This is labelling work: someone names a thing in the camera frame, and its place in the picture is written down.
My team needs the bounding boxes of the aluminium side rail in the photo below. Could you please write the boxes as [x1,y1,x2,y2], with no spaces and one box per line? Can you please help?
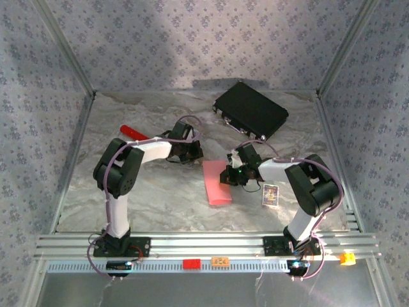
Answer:
[50,92,96,234]
[314,92,365,233]

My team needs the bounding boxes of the aluminium mounting rail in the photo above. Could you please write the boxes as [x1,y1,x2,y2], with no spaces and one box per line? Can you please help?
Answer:
[33,232,383,260]

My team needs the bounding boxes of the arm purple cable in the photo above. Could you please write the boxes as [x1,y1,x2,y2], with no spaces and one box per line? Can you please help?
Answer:
[236,139,345,281]
[86,114,203,283]

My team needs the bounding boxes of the grey slotted cable duct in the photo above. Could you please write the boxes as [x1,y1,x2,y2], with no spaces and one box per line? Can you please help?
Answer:
[46,259,320,274]

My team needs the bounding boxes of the pink paper sheet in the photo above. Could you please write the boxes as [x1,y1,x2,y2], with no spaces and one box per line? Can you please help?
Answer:
[202,159,233,206]

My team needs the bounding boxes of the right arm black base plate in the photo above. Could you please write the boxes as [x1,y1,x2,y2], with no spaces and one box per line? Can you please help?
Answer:
[263,236,321,256]

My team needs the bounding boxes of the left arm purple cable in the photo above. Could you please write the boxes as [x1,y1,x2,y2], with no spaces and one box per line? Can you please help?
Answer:
[86,114,203,283]

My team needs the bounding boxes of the aluminium frame post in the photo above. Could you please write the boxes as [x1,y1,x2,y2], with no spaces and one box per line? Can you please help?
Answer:
[31,0,96,98]
[317,0,381,98]

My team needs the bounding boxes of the orange yellow block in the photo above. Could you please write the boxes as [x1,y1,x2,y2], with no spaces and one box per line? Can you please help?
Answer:
[339,252,357,266]

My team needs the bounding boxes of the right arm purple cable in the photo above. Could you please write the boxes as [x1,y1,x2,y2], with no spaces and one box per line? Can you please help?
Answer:
[236,139,345,281]

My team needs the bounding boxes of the red cylinder marker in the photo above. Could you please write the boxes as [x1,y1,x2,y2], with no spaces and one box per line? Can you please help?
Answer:
[120,125,150,141]

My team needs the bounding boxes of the playing card box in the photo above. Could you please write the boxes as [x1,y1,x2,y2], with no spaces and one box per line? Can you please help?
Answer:
[261,184,279,209]

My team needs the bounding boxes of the black hard case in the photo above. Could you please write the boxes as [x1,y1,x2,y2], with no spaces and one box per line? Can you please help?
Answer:
[212,81,289,145]

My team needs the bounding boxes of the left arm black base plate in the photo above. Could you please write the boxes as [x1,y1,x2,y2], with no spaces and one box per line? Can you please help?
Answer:
[93,237,151,258]

